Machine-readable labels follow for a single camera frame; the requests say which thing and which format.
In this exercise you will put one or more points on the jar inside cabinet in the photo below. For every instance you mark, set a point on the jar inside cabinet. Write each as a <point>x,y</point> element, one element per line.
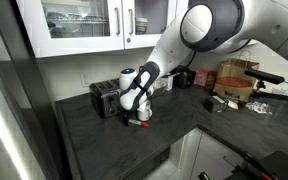
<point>141,26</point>

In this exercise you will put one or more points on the crumpled plastic wrapper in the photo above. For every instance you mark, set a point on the crumpled plastic wrapper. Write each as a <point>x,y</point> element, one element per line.
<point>258,107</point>

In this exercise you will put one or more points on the white wall outlet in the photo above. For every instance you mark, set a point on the white wall outlet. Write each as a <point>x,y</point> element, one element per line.
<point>84,80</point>

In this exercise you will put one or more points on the narrow white glass cabinet door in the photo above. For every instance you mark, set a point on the narrow white glass cabinet door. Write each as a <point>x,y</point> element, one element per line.
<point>128,23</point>

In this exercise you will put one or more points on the red and white marker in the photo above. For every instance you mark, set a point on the red and white marker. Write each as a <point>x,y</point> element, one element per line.
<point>140,123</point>

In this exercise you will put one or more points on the dark refrigerator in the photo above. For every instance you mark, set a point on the dark refrigerator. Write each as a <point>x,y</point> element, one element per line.
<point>14,83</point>

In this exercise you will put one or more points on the pink carton box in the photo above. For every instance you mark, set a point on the pink carton box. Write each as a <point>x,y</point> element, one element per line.
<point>200,78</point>

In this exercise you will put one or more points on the red carton box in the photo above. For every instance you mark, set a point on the red carton box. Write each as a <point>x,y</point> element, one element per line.
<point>211,80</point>

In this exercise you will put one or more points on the black camera on stand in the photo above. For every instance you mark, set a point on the black camera on stand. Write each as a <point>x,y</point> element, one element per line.
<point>264,76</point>

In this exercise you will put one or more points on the small black box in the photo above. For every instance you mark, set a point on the small black box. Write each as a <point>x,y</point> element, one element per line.
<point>214,104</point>

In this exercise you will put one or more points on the white upper cabinets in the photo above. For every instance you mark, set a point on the white upper cabinets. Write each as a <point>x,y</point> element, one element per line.
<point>37,36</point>

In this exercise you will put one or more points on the brown paper bag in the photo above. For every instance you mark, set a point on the brown paper bag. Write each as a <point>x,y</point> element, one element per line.
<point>234,81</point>

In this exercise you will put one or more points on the silver four-slot toaster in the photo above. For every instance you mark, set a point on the silver four-slot toaster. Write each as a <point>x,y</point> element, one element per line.
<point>104,98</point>

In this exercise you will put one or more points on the black and red clamp tool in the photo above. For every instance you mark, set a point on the black and red clamp tool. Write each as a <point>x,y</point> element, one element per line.
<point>250,165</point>

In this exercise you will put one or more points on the black mounting rail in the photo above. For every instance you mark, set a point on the black mounting rail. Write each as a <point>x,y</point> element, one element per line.
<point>277,96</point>

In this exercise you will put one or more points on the white ceramic mug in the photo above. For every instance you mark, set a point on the white ceramic mug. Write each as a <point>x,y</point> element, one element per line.
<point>144,114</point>

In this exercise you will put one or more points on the white patterned box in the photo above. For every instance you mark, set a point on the white patterned box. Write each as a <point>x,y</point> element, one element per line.
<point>168,82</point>

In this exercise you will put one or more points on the white paper scrap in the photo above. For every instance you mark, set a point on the white paper scrap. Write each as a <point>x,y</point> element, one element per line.
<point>232,104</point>

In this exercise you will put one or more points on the black coffee maker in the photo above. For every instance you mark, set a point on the black coffee maker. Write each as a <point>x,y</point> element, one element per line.
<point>184,78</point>

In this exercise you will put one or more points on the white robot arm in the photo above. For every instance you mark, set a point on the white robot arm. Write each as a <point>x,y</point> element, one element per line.
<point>174,40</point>

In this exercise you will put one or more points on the white lower cabinet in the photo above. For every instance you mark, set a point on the white lower cabinet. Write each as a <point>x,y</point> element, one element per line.
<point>204,156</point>

